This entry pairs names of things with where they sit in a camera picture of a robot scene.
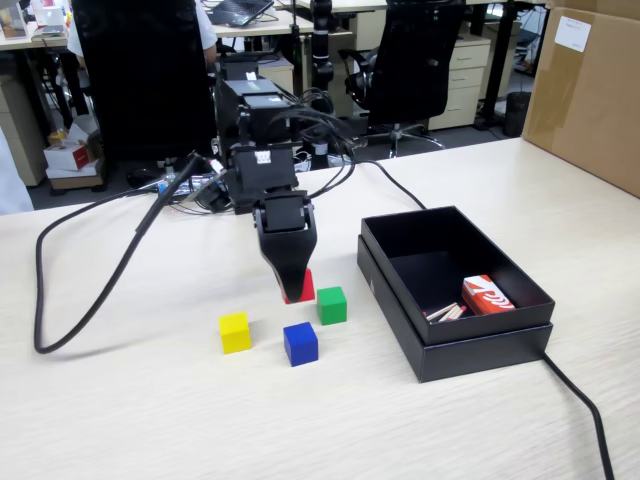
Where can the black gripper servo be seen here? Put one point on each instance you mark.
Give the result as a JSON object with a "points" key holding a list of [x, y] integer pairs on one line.
{"points": [[285, 214]]}

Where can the red wooden cube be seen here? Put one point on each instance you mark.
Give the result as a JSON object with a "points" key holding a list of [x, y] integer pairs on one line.
{"points": [[309, 289]]}

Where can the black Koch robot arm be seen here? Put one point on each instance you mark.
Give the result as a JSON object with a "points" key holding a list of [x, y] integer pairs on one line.
{"points": [[260, 170]]}

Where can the green wooden cube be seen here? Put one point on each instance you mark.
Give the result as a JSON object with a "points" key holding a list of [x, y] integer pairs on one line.
{"points": [[331, 306]]}

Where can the blue wooden cube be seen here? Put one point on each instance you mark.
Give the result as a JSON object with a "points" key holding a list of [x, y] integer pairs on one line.
{"points": [[300, 345]]}

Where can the yellow wooden cube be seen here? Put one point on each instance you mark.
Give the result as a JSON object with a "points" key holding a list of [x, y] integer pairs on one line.
{"points": [[235, 334]]}

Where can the black cardboard box tray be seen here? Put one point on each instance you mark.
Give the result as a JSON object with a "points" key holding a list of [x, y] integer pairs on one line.
{"points": [[415, 235]]}

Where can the robot controller board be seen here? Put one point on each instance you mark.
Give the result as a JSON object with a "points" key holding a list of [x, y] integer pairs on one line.
{"points": [[172, 190]]}

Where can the wooden match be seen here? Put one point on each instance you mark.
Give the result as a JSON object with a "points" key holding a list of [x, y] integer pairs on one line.
{"points": [[445, 313], [455, 315], [440, 309]]}

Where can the beige drawer cabinet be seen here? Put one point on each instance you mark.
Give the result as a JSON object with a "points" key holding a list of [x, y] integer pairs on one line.
{"points": [[20, 140], [282, 75], [465, 75]]}

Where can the black pole with silver rings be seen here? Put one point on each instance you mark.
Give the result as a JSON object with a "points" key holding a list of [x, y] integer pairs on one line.
{"points": [[321, 65]]}

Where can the red and white matchbox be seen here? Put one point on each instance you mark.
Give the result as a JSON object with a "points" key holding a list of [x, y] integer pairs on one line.
{"points": [[487, 297]]}

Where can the thin black stand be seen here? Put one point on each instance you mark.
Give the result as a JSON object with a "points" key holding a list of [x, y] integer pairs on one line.
{"points": [[296, 50]]}

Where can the flat brown carton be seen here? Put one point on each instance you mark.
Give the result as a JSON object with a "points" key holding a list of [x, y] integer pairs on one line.
{"points": [[75, 181]]}

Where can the black office chair with armrests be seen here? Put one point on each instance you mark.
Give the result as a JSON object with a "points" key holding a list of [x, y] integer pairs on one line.
{"points": [[415, 65]]}

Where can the black mesh office chair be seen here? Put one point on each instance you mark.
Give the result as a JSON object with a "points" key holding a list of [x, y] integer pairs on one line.
{"points": [[145, 75]]}

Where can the light wooden office desk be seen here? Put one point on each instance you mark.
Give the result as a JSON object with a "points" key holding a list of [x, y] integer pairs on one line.
{"points": [[280, 25], [20, 42]]}

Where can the white and red carton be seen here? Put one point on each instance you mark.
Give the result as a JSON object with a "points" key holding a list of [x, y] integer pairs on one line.
{"points": [[75, 159]]}

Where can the open white carton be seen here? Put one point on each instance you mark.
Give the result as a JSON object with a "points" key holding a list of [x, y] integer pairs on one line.
{"points": [[82, 130]]}

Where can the dark laptop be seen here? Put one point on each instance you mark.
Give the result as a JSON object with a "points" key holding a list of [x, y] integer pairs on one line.
{"points": [[240, 10]]}

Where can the yellow tape roll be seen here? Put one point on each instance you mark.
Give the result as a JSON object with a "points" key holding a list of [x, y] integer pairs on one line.
{"points": [[57, 136]]}

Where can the black waste bin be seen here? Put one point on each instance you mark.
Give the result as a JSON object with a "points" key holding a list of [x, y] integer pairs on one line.
{"points": [[516, 115]]}

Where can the black desk leg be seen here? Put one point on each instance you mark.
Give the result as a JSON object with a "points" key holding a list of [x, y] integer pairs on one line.
{"points": [[500, 60]]}

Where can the large brown cardboard box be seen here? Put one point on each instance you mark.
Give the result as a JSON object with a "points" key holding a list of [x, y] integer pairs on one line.
{"points": [[590, 100]]}

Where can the small brown display box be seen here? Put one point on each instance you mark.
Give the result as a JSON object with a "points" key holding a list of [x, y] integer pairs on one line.
{"points": [[12, 22]]}

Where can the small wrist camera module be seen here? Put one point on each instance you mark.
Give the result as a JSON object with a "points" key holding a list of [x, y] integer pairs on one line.
{"points": [[215, 197]]}

